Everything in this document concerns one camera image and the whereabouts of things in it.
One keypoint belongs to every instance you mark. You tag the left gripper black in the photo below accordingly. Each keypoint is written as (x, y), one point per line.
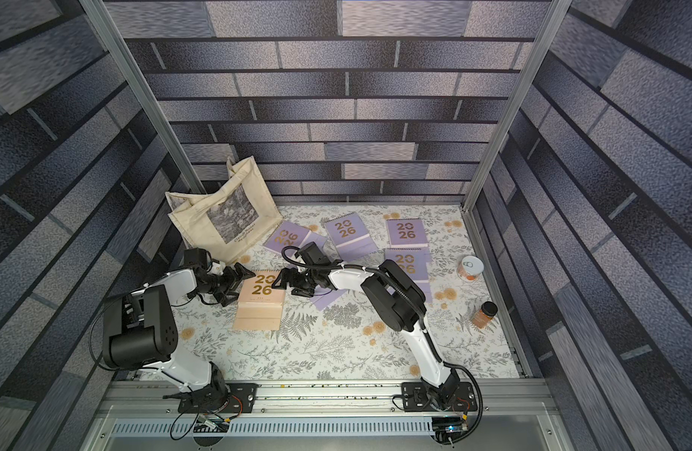
(235, 281)

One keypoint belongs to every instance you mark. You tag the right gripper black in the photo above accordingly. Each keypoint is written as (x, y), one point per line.
(301, 279)

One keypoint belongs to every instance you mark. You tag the purple calendar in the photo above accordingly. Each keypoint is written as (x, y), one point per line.
(407, 233)
(290, 234)
(323, 298)
(351, 237)
(414, 263)

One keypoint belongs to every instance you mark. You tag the pink 2026 desk calendar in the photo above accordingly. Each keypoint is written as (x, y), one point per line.
(260, 306)

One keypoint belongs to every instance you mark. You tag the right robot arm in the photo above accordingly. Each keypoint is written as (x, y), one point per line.
(400, 304)

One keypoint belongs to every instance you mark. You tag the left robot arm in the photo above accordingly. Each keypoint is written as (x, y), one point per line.
(140, 333)

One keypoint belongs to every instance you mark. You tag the beige Monet tote bag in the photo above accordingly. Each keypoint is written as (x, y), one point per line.
(230, 221)

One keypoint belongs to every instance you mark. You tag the white orange round can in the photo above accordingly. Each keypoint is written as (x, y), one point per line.
(470, 268)

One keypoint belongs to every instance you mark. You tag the brown jar black lid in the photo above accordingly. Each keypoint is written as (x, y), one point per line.
(484, 315)

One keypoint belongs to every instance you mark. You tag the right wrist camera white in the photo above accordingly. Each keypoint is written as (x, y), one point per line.
(312, 255)

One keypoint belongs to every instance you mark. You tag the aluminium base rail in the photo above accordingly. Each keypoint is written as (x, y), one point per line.
(330, 415)

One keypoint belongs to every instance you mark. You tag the left aluminium frame post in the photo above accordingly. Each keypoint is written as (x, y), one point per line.
(118, 49)

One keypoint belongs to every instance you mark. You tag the aluminium frame post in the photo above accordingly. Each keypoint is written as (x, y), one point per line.
(544, 39)
(118, 49)

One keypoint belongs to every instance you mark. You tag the right aluminium frame post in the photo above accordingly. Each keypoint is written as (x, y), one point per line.
(544, 39)

